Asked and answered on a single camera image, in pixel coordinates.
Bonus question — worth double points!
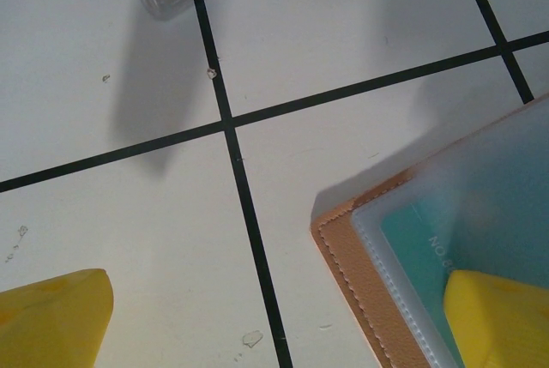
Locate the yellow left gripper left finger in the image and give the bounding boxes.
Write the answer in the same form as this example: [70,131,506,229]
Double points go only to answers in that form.
[0,268,115,368]

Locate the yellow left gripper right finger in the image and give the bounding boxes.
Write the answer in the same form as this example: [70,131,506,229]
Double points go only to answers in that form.
[443,268,549,368]

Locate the teal card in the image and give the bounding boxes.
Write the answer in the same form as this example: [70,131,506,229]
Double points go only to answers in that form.
[379,136,549,368]

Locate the tan leather card holder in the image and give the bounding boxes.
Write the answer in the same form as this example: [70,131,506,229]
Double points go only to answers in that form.
[309,95,549,368]

